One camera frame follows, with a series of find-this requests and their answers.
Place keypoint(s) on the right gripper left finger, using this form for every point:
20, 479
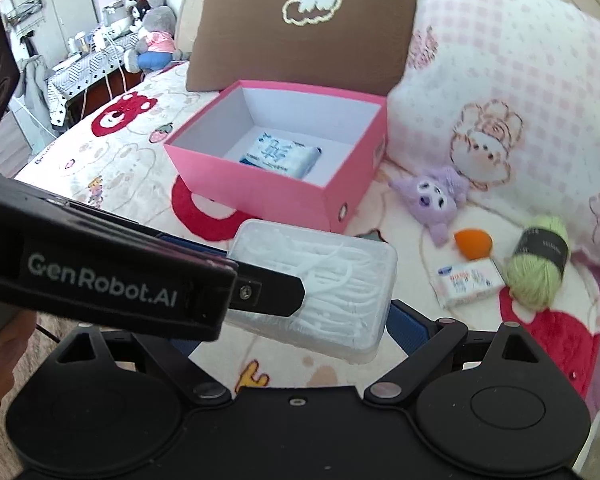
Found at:
169, 361

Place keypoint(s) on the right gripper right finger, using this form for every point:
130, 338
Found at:
429, 347

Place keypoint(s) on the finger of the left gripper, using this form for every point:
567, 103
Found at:
167, 246
263, 291

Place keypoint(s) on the small white tissue pack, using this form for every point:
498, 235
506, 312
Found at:
463, 283

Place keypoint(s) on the orange makeup sponge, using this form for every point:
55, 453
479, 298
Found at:
473, 244

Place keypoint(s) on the blue wet wipes pack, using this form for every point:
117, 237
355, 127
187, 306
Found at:
286, 157

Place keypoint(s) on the left hand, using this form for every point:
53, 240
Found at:
14, 338

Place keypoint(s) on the green yarn ball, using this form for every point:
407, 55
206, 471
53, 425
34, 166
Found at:
535, 270

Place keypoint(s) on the purple plush toy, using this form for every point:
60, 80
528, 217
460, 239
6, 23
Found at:
433, 199

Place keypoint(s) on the pink cardboard box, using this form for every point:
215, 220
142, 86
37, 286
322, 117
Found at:
349, 127

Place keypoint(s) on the bedside table with cloth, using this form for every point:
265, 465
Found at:
67, 83

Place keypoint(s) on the grey plush doll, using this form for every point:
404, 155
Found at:
155, 48

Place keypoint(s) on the pink checkered pillow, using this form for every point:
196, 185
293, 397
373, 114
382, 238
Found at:
508, 93

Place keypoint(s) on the brown pillow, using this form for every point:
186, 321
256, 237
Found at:
358, 45

